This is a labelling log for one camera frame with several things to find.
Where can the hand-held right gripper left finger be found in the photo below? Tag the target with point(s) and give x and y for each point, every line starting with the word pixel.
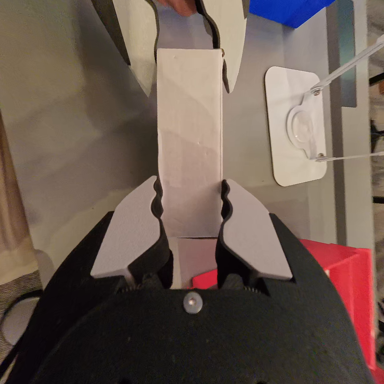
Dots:
pixel 129 237

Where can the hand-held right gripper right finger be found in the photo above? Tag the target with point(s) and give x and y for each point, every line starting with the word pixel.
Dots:
pixel 252 240

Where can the person's left hand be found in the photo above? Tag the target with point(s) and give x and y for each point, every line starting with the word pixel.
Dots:
pixel 181 6

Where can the grey round object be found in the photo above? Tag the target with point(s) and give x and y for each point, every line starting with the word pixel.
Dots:
pixel 18 321

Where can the beige curtain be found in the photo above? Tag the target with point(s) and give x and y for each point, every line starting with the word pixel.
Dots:
pixel 12 210

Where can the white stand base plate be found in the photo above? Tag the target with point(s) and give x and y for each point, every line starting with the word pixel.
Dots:
pixel 279 126

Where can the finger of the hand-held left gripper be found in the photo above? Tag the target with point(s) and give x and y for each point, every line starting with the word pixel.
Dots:
pixel 229 33
pixel 139 39

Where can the blue plastic bin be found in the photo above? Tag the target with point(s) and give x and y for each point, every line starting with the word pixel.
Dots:
pixel 288 10

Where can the clear acrylic bracket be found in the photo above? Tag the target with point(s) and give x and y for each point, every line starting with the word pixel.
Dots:
pixel 303 126

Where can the red plastic bin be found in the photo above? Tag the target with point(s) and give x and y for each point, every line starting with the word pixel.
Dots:
pixel 345 270

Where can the white cardboard box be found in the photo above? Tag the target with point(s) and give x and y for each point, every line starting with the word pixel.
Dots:
pixel 190 135

